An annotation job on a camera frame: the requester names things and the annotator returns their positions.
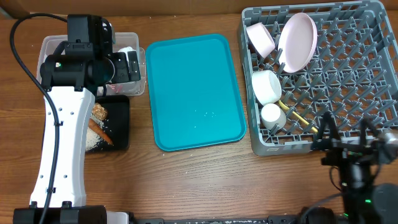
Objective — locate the orange carrot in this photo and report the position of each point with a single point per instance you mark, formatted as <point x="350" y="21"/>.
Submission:
<point x="98" y="130"/>

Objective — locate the white napkin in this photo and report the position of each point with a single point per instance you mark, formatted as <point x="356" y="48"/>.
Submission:
<point x="126" y="50"/>

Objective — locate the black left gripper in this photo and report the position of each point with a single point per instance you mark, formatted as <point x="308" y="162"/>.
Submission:
<point x="123" y="75"/>

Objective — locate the yellow plastic spoon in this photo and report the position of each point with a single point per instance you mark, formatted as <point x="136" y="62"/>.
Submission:
<point x="287" y="109"/>

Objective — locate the teal plastic tray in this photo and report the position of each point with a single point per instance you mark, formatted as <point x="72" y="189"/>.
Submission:
<point x="194" y="93"/>

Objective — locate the white round plate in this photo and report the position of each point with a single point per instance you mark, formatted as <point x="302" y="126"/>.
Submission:
<point x="297" y="41"/>

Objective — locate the grey dishwasher rack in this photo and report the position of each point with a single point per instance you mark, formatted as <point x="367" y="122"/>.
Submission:
<point x="352" y="74"/>

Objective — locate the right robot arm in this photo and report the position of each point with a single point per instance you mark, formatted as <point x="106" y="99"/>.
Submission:
<point x="359" y="200"/>

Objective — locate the white bowl with rice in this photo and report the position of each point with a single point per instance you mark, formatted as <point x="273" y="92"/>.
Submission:
<point x="266" y="87"/>

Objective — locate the clear plastic bin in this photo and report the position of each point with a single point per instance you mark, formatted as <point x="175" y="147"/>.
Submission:
<point x="123" y="39"/>

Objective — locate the brown food clump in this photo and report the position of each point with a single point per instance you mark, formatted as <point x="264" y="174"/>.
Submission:
<point x="99" y="112"/>

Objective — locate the pink bowl with food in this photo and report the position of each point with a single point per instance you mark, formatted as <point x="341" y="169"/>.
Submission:
<point x="261" y="39"/>

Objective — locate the pile of rice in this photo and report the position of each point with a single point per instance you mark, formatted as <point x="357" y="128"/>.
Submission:
<point x="93" y="140"/>

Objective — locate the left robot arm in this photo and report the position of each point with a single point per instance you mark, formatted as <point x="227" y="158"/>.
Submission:
<point x="69" y="81"/>

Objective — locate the black waste tray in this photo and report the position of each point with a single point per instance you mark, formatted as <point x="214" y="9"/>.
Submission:
<point x="116" y="125"/>

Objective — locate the white paper cup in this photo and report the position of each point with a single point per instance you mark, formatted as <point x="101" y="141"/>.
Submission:
<point x="272" y="115"/>

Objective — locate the red snack wrapper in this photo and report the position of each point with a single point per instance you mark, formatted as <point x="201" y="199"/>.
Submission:
<point x="114" y="89"/>

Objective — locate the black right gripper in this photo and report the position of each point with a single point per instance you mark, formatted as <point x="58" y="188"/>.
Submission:
<point x="344" y="154"/>

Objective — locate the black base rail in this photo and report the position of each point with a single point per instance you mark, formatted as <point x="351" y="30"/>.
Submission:
<point x="273" y="219"/>

